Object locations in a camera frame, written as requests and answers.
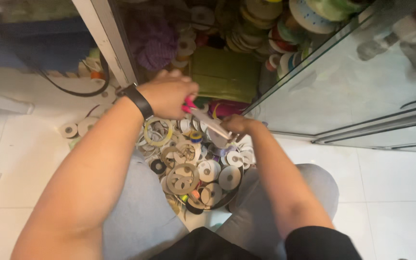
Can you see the person's left hand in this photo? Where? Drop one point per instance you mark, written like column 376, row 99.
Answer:
column 166, row 94

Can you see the person's right hand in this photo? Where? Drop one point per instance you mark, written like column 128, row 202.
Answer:
column 242, row 124

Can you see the person's left fingers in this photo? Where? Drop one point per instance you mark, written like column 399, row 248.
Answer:
column 190, row 92

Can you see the person's right fingers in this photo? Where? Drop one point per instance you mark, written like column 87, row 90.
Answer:
column 229, row 129

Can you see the green ribbon bundle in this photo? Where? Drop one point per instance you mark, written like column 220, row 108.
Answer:
column 226, row 74

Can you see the black wristband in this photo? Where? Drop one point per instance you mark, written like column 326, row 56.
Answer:
column 139, row 101

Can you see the heap of empty ribbon spools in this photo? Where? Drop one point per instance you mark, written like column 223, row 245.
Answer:
column 190, row 169

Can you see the purple mesh fabric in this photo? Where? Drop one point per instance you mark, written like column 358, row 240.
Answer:
column 154, row 43

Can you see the black round basket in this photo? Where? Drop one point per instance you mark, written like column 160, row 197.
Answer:
column 231, row 196

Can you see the shelf of coloured ribbon rolls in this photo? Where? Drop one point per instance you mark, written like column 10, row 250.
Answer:
column 265, row 25

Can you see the white cardboard spool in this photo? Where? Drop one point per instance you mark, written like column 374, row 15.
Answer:
column 68, row 130
column 86, row 125

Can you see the person's black shirt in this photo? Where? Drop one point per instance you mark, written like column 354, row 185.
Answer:
column 208, row 245

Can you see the glass cabinet door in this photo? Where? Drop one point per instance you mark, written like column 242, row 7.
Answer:
column 345, row 90

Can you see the person's grey trousers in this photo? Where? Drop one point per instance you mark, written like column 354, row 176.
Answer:
column 139, row 216

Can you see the blue box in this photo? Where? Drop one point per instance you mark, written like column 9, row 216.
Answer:
column 34, row 43

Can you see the white plastic bar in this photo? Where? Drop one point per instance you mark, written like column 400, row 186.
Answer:
column 2, row 103

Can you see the white cabinet frame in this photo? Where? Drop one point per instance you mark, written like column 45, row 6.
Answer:
column 107, row 39

